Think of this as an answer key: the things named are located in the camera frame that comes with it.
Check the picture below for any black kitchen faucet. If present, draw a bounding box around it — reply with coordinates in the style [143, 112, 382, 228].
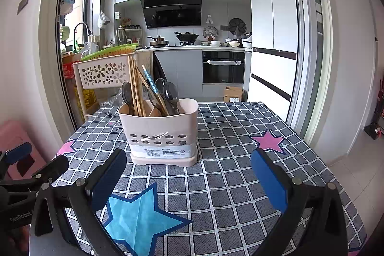
[73, 22, 92, 53]

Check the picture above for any grey checked star tablecloth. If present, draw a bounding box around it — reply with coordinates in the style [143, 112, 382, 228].
[55, 101, 368, 256]

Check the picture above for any white refrigerator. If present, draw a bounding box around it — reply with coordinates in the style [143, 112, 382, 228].
[243, 0, 300, 125]

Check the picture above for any round metal steamer rack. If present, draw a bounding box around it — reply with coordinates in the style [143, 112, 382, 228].
[203, 26, 218, 41]

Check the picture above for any black wok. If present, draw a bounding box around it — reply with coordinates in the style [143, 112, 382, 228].
[174, 31, 199, 42]

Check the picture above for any yellow printed bag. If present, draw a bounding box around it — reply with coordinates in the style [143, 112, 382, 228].
[73, 85, 98, 121]

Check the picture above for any beige flower-cutout storage rack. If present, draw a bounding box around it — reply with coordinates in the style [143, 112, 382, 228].
[73, 52, 153, 121]

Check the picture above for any pink plastic stool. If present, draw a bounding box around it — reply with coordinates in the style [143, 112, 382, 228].
[0, 120, 41, 180]

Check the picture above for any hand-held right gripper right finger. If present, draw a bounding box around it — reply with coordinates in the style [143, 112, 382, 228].
[250, 148, 350, 256]

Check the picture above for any green plastic tray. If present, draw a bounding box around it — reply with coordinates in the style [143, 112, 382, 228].
[79, 44, 140, 62]

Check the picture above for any hanging white plastic bag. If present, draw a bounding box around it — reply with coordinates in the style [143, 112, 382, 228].
[98, 10, 111, 29]

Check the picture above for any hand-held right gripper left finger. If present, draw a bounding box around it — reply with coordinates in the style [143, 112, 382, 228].
[29, 149, 128, 256]

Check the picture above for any black built-in oven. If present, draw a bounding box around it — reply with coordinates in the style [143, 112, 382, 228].
[202, 50, 246, 85]

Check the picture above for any black range hood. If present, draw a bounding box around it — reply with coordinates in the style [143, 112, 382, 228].
[140, 0, 203, 29]

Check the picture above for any red printed box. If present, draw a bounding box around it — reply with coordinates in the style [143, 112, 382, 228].
[61, 62, 75, 79]

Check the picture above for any dark round wall rack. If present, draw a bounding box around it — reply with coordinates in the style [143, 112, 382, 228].
[228, 18, 247, 37]

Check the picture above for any clear plastic wrap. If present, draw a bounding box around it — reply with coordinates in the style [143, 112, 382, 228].
[97, 92, 123, 109]

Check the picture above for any brown cardboard box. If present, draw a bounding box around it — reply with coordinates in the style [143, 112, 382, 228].
[223, 86, 244, 103]

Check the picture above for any red banner stand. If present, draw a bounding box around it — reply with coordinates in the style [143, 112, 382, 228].
[364, 91, 384, 141]

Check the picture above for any beige plastic utensil holder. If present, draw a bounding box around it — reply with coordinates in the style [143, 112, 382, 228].
[118, 98, 199, 167]

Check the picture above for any small lidded metal pot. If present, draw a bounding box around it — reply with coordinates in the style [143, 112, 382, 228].
[148, 36, 169, 47]

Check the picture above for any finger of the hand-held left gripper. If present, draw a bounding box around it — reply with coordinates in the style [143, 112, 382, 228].
[0, 155, 69, 194]
[0, 141, 33, 180]

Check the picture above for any blue patterned chopstick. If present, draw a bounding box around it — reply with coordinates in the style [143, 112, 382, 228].
[142, 65, 170, 116]

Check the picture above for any countertop spice rack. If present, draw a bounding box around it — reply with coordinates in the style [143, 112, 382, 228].
[115, 26, 142, 47]

